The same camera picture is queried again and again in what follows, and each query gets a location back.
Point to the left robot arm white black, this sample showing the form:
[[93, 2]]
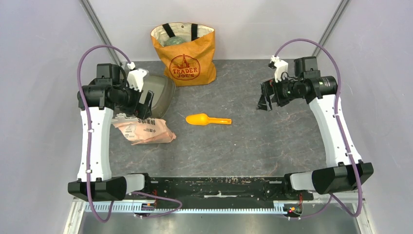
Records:
[[105, 93]]

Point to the aluminium corner post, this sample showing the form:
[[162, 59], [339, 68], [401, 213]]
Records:
[[90, 12], [343, 4]]

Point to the orange plastic scoop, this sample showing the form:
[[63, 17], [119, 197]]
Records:
[[203, 119]]

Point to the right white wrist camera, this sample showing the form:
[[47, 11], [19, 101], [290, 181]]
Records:
[[279, 66]]

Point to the grey translucent litter box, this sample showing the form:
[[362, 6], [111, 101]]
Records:
[[163, 89]]

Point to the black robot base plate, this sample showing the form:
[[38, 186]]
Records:
[[225, 192]]

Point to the right aluminium corner post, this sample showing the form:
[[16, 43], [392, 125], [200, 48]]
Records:
[[343, 4]]

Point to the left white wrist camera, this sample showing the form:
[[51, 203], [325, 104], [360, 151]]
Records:
[[135, 77]]

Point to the left aluminium corner post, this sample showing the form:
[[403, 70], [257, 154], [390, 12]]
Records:
[[90, 12]]

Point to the orange Trader Joe's bag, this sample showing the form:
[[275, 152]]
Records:
[[190, 63]]

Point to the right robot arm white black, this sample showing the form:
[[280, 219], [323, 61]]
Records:
[[345, 170]]

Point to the green bundle inside bag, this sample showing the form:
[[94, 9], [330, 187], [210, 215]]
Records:
[[174, 41]]

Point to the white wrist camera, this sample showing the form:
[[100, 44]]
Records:
[[279, 66], [135, 77]]

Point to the pink litter bag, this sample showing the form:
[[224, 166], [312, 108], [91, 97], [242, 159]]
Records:
[[143, 131]]

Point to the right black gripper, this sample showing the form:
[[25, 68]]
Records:
[[268, 87]]

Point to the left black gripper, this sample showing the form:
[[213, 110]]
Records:
[[140, 110]]

